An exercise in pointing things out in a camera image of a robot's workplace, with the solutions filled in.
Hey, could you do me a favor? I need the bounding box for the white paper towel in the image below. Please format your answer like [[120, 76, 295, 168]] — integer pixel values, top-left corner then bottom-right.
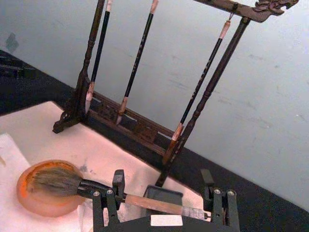
[[0, 132, 95, 232]]

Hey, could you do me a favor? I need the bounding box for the white felt mat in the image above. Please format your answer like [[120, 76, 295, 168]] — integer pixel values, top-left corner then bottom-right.
[[0, 101, 208, 232]]

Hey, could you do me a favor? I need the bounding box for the thin black calligraphy brush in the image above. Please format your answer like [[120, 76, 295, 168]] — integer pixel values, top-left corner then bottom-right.
[[163, 12, 235, 165], [84, 0, 114, 114], [115, 0, 160, 126]]

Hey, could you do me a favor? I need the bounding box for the black flat object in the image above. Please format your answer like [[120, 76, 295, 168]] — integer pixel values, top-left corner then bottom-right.
[[0, 49, 37, 80]]

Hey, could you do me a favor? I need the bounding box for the round orange dish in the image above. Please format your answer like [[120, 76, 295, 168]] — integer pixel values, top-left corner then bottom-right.
[[16, 159, 87, 218]]

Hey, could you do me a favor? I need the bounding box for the large brush with wooden handle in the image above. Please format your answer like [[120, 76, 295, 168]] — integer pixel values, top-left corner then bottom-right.
[[28, 167, 212, 220]]

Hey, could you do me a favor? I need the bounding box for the black rectangular ink stone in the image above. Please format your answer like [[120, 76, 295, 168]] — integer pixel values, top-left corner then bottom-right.
[[142, 184, 184, 219]]

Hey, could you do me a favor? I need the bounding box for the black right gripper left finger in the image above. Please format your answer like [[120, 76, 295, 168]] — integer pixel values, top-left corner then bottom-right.
[[92, 169, 126, 232]]

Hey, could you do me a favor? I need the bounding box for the dark wooden brush rack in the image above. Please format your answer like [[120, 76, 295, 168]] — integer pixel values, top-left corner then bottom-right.
[[52, 0, 300, 188]]

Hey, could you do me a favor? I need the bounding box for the black table cloth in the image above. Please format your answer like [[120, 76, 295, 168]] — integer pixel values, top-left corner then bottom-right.
[[0, 49, 309, 232]]

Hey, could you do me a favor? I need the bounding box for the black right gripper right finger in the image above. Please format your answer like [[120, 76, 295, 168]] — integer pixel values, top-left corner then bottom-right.
[[200, 169, 240, 232]]

